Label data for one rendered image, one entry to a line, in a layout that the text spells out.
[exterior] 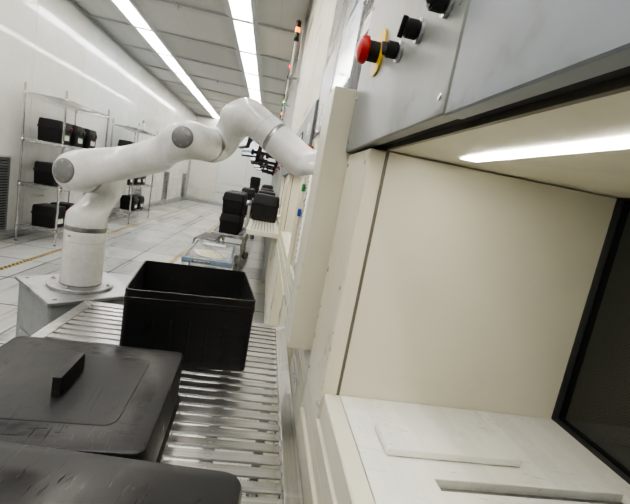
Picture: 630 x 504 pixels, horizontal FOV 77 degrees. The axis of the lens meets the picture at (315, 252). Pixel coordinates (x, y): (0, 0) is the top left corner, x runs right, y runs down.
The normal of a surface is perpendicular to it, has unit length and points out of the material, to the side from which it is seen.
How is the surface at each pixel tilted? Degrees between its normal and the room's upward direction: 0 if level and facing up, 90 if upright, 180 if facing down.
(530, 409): 90
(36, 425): 0
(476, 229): 90
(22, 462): 0
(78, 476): 0
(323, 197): 90
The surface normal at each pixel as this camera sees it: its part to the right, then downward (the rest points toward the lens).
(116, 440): 0.18, -0.97
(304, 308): 0.11, 0.18
